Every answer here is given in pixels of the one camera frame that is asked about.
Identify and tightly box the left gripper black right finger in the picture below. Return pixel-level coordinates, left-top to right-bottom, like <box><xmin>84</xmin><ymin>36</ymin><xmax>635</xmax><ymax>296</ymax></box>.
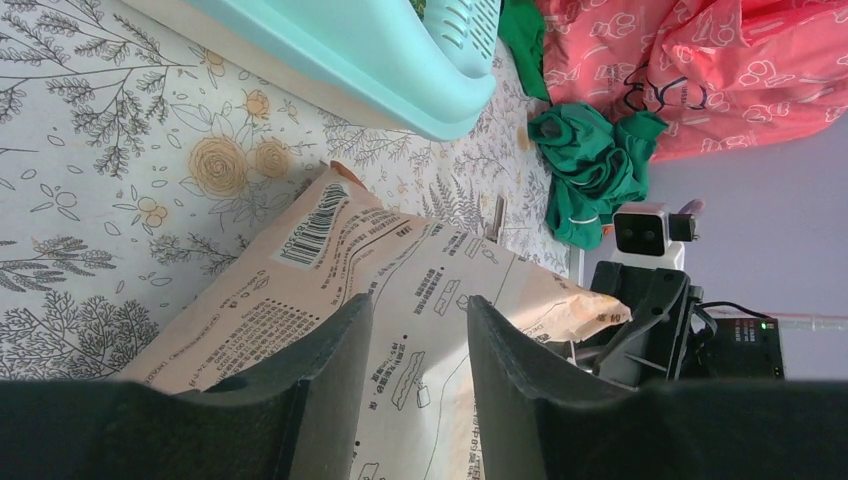
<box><xmin>467</xmin><ymin>296</ymin><xmax>847</xmax><ymax>479</ymax></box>

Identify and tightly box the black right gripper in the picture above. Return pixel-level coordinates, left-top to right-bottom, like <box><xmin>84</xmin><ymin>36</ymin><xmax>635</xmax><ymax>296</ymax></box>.
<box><xmin>570</xmin><ymin>261</ymin><xmax>703</xmax><ymax>388</ymax></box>

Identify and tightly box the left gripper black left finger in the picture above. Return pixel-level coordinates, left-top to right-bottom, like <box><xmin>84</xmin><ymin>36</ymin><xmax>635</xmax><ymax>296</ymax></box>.
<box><xmin>1</xmin><ymin>294</ymin><xmax>373</xmax><ymax>479</ymax></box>

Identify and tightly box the pink cat litter bag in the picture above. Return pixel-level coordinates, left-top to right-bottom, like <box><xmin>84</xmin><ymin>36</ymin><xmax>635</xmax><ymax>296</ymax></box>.
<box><xmin>122</xmin><ymin>164</ymin><xmax>631</xmax><ymax>479</ymax></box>

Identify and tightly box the brown bag sealing clip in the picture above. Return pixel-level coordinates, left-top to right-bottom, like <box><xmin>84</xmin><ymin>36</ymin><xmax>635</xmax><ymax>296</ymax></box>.
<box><xmin>485</xmin><ymin>196</ymin><xmax>506</xmax><ymax>244</ymax></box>

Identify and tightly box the teal litter box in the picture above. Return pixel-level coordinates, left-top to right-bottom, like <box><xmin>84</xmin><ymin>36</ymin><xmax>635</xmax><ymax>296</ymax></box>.
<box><xmin>134</xmin><ymin>0</ymin><xmax>501</xmax><ymax>141</ymax></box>

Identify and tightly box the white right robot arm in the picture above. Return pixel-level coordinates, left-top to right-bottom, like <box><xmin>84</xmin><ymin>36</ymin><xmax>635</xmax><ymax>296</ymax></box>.
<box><xmin>563</xmin><ymin>261</ymin><xmax>785</xmax><ymax>388</ymax></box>

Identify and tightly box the green sweatshirt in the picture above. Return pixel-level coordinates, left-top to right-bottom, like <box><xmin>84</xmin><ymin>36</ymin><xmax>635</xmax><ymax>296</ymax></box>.
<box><xmin>527</xmin><ymin>103</ymin><xmax>668</xmax><ymax>250</ymax></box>

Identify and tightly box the pink patterned jacket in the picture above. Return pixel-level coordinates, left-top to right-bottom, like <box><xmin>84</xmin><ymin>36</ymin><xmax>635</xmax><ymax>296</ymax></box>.
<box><xmin>538</xmin><ymin>0</ymin><xmax>847</xmax><ymax>161</ymax></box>

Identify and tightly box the dark green garment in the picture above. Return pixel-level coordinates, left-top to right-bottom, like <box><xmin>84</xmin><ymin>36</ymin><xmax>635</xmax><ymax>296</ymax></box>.
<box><xmin>498</xmin><ymin>0</ymin><xmax>550</xmax><ymax>101</ymax></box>

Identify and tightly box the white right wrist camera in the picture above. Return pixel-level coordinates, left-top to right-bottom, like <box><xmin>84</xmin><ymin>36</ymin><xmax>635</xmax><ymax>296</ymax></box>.
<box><xmin>610</xmin><ymin>199</ymin><xmax>704</xmax><ymax>270</ymax></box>

